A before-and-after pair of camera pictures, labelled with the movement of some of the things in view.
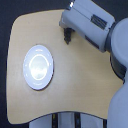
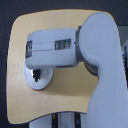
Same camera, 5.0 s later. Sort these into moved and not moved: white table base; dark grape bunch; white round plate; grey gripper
Moved: dark grape bunch; grey gripper
Not moved: white round plate; white table base
